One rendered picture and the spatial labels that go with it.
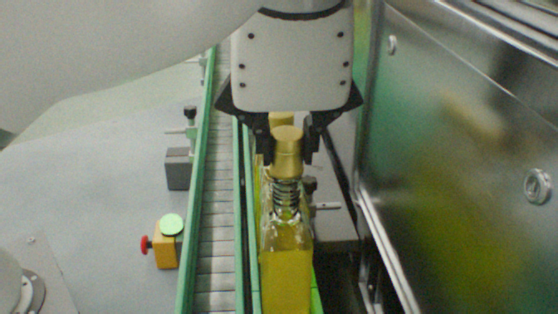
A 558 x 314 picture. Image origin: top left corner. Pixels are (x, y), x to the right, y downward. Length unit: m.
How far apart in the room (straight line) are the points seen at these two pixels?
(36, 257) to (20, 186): 0.48
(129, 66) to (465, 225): 0.28
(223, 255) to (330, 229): 0.19
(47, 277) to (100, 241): 0.26
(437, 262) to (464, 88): 0.16
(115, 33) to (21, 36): 0.04
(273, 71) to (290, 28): 0.04
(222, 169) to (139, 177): 0.32
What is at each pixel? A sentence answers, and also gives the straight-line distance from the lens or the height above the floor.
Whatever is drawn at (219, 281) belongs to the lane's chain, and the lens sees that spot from 0.72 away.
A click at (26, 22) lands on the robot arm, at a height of 1.36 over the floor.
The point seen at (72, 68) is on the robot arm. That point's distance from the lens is 0.21.
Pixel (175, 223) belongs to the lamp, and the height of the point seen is 0.85.
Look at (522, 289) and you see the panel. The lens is 0.33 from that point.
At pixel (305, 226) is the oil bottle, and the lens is 0.49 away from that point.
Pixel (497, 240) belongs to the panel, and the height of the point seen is 1.19.
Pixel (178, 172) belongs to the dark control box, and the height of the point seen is 0.81.
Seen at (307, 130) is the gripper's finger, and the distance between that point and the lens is 0.43.
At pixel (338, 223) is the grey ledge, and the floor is 0.88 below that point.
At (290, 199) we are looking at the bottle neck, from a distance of 0.46.
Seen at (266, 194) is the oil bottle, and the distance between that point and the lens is 0.53.
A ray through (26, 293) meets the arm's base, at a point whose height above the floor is 0.88.
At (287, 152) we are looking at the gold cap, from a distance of 0.43.
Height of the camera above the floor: 1.40
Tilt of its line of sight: 31 degrees down
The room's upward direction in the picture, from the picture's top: straight up
